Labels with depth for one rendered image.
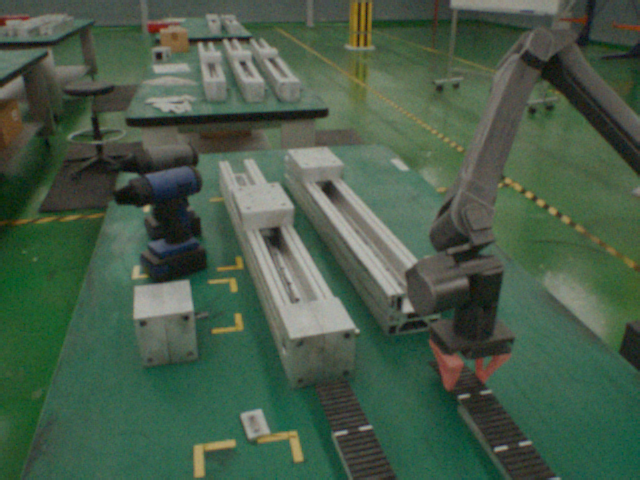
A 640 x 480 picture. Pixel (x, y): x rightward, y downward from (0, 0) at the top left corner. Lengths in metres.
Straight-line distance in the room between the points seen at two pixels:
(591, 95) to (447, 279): 0.49
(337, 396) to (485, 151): 0.41
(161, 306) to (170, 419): 0.18
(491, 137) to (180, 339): 0.57
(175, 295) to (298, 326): 0.22
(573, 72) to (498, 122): 0.22
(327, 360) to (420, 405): 0.15
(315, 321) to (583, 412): 0.41
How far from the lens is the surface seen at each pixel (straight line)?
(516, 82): 0.99
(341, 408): 0.81
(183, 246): 1.19
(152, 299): 0.95
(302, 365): 0.87
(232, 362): 0.95
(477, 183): 0.81
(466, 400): 0.84
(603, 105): 1.09
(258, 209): 1.18
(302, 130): 2.75
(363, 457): 0.75
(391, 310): 0.98
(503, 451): 0.79
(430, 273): 0.72
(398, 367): 0.94
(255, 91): 2.80
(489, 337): 0.81
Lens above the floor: 1.35
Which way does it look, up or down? 27 degrees down
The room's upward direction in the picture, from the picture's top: straight up
